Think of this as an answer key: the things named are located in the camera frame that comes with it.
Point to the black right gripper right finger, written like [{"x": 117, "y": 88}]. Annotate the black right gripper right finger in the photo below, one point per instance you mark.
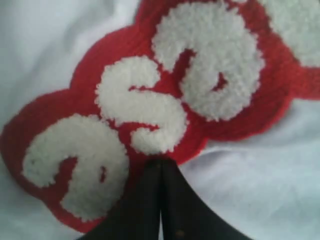
[{"x": 184, "y": 215}]

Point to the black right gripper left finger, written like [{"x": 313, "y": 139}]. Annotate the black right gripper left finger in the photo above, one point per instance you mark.
[{"x": 137, "y": 215}]

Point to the white t-shirt red Chinese lettering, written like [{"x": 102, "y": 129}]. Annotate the white t-shirt red Chinese lettering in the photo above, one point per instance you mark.
[{"x": 91, "y": 90}]

